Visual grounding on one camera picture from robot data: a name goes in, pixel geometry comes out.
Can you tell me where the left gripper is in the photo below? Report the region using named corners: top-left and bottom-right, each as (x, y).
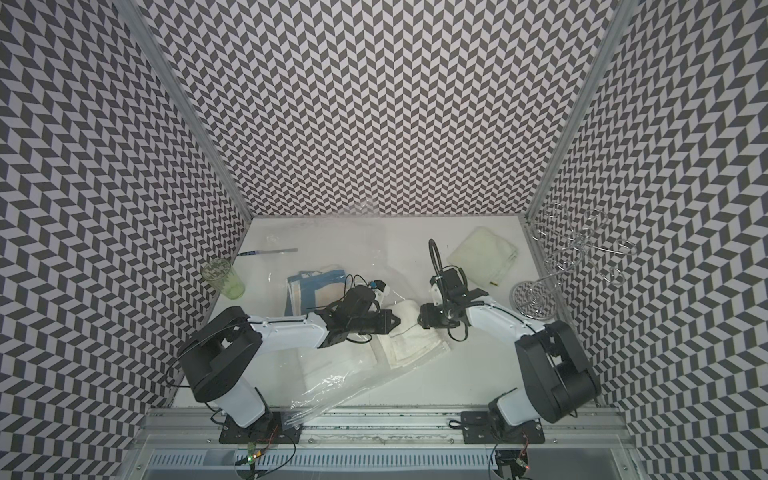
top-left (350, 309), bottom-right (403, 335)

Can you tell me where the white towel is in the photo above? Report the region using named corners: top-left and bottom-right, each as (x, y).
top-left (299, 341), bottom-right (377, 386)
top-left (377, 299), bottom-right (450, 370)

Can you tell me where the pale green cloth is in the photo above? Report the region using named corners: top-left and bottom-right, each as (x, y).
top-left (448, 227), bottom-right (518, 287)

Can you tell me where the blue and cream towel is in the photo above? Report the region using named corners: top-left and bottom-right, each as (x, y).
top-left (284, 267), bottom-right (347, 316)

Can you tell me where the clear plastic vacuum bag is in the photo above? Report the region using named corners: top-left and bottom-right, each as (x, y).
top-left (259, 217), bottom-right (450, 427)

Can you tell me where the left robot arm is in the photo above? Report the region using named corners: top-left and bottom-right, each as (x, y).
top-left (176, 285), bottom-right (401, 428)

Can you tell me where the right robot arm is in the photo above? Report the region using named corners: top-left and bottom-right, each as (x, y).
top-left (418, 267), bottom-right (601, 427)

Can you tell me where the purple toothbrush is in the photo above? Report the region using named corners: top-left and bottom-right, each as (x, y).
top-left (237, 248), bottom-right (299, 257)

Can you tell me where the green plastic cup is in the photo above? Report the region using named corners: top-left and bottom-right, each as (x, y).
top-left (201, 258), bottom-right (245, 300)

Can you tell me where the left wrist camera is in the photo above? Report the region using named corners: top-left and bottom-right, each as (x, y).
top-left (369, 279), bottom-right (391, 305)

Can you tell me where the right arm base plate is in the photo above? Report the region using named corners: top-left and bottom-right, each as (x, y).
top-left (459, 411), bottom-right (545, 445)

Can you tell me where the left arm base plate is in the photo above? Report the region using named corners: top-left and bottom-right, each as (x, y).
top-left (218, 410), bottom-right (302, 445)

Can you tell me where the aluminium frame rail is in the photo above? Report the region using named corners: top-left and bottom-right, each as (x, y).
top-left (135, 406), bottom-right (635, 450)

